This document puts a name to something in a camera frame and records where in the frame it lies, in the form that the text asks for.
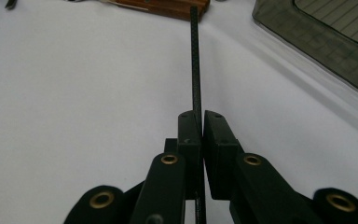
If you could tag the smoky translucent plastic bin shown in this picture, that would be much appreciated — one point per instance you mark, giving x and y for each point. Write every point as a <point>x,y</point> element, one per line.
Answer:
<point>323,49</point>

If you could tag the black chopstick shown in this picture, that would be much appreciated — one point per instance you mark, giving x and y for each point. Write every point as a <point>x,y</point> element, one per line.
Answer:
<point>195,77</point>

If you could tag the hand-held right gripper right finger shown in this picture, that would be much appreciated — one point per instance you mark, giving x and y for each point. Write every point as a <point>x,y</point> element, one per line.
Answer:
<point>219,149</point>

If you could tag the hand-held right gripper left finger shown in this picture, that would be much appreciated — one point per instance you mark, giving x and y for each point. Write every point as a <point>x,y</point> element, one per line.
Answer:
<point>189,140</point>

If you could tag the white tablecloth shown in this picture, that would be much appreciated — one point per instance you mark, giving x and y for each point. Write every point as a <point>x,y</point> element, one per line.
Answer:
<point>74,93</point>

